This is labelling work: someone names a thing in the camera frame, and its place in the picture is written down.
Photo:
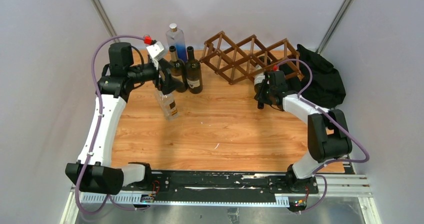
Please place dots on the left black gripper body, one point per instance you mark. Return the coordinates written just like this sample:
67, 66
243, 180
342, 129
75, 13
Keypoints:
159, 82

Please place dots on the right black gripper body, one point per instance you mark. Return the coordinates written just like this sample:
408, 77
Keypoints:
266, 93

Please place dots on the olive green wine bottle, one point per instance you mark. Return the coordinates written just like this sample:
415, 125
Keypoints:
178, 70

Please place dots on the clear bottle black cap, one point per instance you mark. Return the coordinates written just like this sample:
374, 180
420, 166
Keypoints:
167, 104

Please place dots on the dark wine bottle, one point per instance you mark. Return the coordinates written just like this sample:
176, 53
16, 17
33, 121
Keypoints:
193, 72
258, 79

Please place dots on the blue square glass bottle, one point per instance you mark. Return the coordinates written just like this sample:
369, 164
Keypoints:
175, 37

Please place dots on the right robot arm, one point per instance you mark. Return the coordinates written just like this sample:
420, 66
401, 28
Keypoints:
326, 129

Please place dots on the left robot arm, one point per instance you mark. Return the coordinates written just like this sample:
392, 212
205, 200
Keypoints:
92, 172

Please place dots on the brown wooden wine rack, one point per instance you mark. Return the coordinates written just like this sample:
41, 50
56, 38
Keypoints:
236, 62

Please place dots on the black cloth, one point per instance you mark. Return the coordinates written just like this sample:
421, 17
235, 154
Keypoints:
326, 89

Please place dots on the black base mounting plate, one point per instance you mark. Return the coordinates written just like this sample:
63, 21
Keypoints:
221, 187

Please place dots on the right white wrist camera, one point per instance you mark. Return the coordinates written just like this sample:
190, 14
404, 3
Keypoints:
277, 74

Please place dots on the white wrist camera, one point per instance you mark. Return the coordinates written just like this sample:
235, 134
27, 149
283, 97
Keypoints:
277, 74
156, 52

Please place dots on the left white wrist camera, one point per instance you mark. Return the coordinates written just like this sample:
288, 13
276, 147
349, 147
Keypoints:
156, 52

